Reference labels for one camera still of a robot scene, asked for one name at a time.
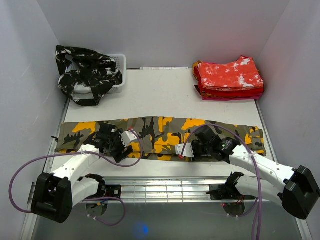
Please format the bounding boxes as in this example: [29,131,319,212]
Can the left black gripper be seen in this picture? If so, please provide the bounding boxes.
[107,129,133,163]

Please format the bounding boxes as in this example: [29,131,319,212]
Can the orange green camouflage trousers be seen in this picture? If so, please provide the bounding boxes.
[55,116,267,162]

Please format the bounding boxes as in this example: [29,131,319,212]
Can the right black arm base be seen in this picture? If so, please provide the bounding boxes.
[206,184,255,200]

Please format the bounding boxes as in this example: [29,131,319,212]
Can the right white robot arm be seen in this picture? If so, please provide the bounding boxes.
[191,124,320,220]

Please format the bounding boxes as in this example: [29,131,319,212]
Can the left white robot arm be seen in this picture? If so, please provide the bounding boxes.
[31,123,139,223]

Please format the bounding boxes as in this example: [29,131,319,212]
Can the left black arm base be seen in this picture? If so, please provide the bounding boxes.
[103,184,122,199]

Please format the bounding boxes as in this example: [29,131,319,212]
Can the red folded trousers stack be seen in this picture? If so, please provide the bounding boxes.
[192,64,264,101]

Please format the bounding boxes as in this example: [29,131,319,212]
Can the black white camouflage trousers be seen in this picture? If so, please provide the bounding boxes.
[55,44,123,107]

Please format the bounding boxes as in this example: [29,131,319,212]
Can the white plastic basket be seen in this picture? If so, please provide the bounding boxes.
[58,52,127,95]

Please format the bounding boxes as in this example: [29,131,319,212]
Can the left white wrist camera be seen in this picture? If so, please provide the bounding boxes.
[120,130,138,147]

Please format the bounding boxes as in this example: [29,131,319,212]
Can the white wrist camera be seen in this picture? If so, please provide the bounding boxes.
[175,143,195,159]
[120,130,138,147]

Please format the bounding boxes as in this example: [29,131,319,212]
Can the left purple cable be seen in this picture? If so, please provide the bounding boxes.
[8,128,144,227]

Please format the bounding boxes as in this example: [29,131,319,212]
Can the purple cable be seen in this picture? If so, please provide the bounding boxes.
[8,128,144,227]
[181,124,263,240]

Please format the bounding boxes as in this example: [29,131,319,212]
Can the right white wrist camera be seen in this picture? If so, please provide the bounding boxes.
[175,143,195,159]

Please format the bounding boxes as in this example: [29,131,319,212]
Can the aluminium rail frame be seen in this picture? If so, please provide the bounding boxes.
[27,176,301,205]

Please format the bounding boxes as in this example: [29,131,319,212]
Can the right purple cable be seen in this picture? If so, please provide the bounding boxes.
[181,124,263,240]

